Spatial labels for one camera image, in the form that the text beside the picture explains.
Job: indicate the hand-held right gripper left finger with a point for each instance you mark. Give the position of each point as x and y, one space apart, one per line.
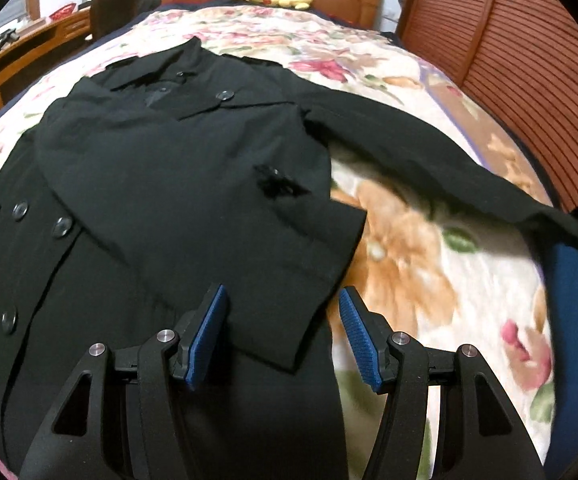
209 330

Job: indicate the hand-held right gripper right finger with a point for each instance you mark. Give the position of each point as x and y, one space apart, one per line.
361 340

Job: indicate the black coat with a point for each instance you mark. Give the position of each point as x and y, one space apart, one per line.
169 170

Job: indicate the floral blanket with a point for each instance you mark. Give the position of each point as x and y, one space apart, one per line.
419 260

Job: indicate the wooden louvered wardrobe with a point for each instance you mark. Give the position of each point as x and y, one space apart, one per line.
519 60

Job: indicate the wooden desk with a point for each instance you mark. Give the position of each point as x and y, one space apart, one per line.
29 45

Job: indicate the dark chair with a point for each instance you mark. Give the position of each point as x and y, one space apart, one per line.
114 5

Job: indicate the red item on desk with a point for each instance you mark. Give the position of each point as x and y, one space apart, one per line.
63 11

